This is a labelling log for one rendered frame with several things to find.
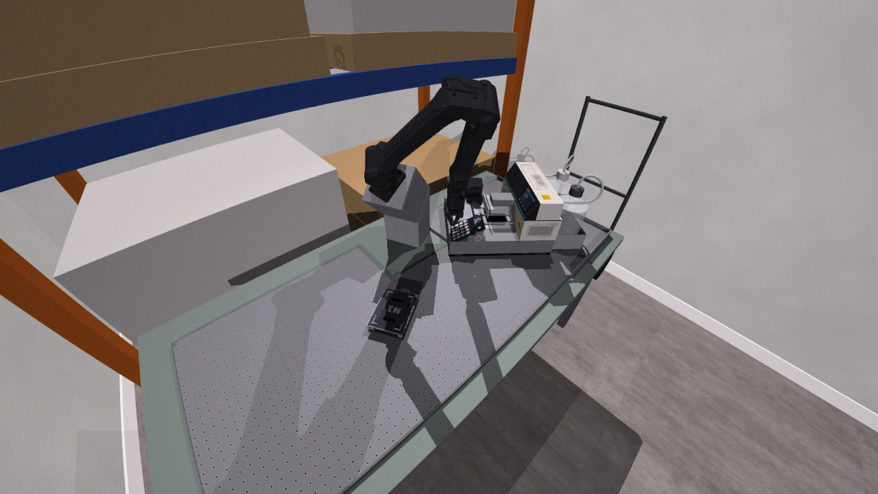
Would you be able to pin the clear bottle with grey cap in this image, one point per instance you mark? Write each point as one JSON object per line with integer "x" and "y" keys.
{"x": 560, "y": 185}

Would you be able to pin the white multiwell plate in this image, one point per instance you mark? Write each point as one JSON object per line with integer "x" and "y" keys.
{"x": 467, "y": 212}

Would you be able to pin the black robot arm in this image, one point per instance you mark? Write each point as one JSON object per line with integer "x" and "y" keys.
{"x": 474, "y": 101}

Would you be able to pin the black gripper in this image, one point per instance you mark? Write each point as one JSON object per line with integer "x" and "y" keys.
{"x": 449, "y": 208}

